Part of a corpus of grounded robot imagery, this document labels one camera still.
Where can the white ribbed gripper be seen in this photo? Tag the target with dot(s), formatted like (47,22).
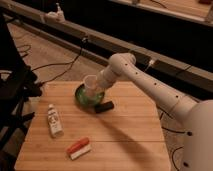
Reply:
(105,79)

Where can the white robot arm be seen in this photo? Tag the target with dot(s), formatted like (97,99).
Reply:
(195,117)

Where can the green ceramic bowl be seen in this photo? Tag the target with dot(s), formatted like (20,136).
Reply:
(85,101)

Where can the black rectangular block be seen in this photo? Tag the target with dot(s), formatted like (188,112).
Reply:
(100,108)

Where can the white plastic bottle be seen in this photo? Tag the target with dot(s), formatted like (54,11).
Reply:
(54,122)

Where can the orange and white sponge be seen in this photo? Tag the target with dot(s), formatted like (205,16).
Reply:
(79,148)

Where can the white object on rail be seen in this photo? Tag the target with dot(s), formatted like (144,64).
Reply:
(58,15)

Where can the black chair frame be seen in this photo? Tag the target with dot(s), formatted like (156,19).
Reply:
(14,92)

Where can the grey metal rail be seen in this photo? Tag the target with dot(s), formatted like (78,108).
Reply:
(182,49)

